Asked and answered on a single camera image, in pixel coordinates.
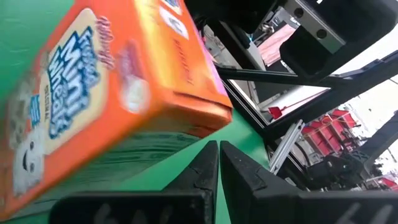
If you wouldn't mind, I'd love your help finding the black table frame rail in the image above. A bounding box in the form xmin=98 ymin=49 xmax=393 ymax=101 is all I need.
xmin=222 ymin=80 xmax=272 ymax=138

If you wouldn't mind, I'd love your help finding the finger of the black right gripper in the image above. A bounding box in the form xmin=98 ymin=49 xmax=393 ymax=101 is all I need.
xmin=279 ymin=26 xmax=335 ymax=79

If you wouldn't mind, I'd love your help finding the red tool chest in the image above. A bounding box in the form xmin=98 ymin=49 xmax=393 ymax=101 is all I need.
xmin=300 ymin=108 xmax=358 ymax=157

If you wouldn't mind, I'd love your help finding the aluminium bracket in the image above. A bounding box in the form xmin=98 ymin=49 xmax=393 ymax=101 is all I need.
xmin=269 ymin=119 xmax=306 ymax=175

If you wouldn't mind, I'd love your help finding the black diagonal frame strut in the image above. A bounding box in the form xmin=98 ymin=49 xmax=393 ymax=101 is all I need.
xmin=262 ymin=50 xmax=398 ymax=139
xmin=360 ymin=111 xmax=398 ymax=164

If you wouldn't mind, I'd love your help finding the orange Frosted Mini Wheats box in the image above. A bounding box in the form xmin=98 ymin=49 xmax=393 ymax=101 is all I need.
xmin=0 ymin=0 xmax=234 ymax=222

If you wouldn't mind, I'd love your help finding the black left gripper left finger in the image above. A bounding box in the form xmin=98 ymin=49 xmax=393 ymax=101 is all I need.
xmin=49 ymin=140 xmax=220 ymax=224

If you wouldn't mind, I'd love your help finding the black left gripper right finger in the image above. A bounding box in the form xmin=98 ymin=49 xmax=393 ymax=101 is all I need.
xmin=220 ymin=140 xmax=398 ymax=224

